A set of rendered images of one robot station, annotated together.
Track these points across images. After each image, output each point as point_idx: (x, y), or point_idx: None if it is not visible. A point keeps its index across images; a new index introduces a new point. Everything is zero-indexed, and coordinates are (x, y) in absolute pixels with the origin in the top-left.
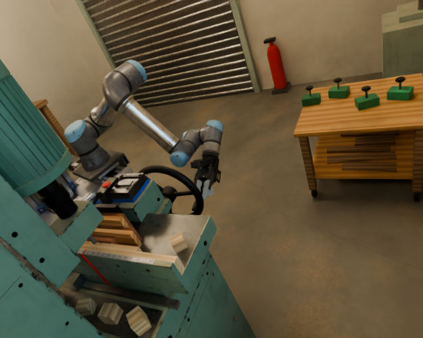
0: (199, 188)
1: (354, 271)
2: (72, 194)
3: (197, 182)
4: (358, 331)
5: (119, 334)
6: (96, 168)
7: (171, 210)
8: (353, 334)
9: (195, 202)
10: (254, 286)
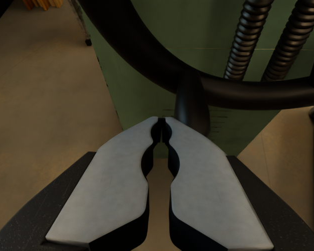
0: (196, 159)
1: None
2: None
3: (243, 216)
4: (30, 193)
5: None
6: None
7: None
8: (36, 189)
9: (192, 100)
10: (156, 236)
